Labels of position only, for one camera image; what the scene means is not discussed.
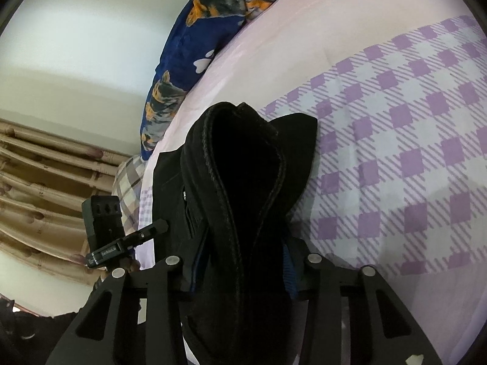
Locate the pink bed sheet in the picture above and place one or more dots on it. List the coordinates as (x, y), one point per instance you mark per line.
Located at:
(304, 26)

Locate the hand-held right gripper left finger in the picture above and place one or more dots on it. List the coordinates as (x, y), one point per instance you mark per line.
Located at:
(167, 285)

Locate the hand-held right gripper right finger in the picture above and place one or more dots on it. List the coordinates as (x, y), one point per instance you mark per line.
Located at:
(291, 273)

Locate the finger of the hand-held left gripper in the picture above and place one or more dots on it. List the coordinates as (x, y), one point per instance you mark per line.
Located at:
(148, 231)

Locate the beige patterned curtain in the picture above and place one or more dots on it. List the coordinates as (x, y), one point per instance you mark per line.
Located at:
(45, 197)

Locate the plaid pillow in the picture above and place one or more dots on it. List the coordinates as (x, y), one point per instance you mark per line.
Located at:
(127, 186)

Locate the purple checked bed sheet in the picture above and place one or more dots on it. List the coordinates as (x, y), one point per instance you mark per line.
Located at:
(399, 159)

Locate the black pants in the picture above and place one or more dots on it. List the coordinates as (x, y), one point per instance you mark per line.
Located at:
(243, 197)

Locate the person's dark clothing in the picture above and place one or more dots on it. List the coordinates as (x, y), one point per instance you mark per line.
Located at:
(34, 334)

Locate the blue orange patterned pillow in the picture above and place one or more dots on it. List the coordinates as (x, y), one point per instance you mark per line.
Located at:
(182, 64)

